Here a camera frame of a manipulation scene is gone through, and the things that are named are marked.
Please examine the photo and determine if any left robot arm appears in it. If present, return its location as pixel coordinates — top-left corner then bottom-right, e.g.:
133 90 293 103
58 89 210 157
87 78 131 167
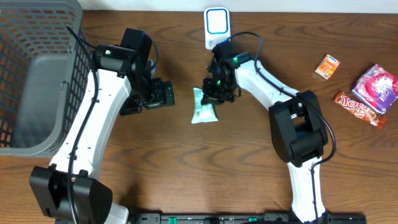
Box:
29 28 175 223

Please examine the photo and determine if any mint green snack packet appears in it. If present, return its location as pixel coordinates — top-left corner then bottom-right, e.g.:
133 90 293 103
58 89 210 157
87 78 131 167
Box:
191 87 218 124

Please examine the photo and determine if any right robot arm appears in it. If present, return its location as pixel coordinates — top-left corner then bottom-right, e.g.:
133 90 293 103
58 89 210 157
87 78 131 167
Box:
201 40 328 223

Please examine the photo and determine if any dark grey plastic basket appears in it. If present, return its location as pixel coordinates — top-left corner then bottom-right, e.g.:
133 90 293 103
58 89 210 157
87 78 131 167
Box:
1 0 90 157

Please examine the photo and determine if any white barcode scanner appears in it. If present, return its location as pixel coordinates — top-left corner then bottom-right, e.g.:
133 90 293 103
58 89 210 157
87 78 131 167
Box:
203 7 231 50

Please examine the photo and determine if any black mounting rail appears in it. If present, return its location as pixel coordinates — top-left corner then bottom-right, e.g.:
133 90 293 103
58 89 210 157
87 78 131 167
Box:
127 212 367 224

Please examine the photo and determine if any purple tissue pack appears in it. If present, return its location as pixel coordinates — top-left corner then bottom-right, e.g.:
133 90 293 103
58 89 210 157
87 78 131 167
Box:
351 64 397 114

